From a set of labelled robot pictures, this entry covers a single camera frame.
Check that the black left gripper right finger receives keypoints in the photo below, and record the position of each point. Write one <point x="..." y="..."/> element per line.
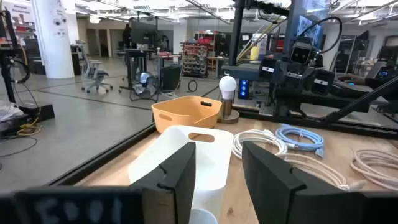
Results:
<point x="273" y="193"/>

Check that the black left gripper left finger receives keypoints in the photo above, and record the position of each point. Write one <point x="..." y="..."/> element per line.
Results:
<point x="174" y="186"/>

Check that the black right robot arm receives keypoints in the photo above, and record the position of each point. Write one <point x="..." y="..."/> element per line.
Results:
<point x="323" y="82"/>

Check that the person's forearm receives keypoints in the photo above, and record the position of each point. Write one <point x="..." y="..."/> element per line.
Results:
<point x="379" y="83"/>

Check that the white plastic bin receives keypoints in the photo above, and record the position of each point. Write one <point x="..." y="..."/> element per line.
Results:
<point x="205" y="161"/>

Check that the black box with blue lights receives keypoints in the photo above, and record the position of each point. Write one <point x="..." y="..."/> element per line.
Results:
<point x="243" y="88"/>

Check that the blue computer screen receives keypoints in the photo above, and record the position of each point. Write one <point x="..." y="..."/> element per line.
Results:
<point x="309" y="29"/>

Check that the person's hand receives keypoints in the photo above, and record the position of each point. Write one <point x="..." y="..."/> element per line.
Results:
<point x="353" y="80"/>

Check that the orange plastic bin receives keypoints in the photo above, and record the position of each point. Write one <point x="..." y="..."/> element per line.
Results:
<point x="183" y="115"/>

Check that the shelf with red bins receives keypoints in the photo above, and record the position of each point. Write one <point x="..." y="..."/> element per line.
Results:
<point x="195" y="60"/>

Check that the black floor fan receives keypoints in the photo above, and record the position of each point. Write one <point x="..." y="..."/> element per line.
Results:
<point x="145" y="82"/>

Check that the black floor box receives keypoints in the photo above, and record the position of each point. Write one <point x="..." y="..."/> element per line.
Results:
<point x="171" y="77"/>

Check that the black standing desk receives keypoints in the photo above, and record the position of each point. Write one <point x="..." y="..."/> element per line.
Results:
<point x="133" y="62"/>

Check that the grey office chair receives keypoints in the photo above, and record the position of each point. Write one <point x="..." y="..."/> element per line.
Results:
<point x="94" y="73"/>

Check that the black desk monitor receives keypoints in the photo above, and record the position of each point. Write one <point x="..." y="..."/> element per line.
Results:
<point x="143" y="32"/>

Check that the person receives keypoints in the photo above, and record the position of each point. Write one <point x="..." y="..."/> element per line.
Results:
<point x="127" y="35"/>

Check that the white round column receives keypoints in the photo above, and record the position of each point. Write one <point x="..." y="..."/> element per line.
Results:
<point x="54" y="40"/>

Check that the black equipment stand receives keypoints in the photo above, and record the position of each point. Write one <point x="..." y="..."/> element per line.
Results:
<point x="6" y="71"/>

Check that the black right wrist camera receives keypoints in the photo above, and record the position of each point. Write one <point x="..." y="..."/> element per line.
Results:
<point x="300" y="54"/>

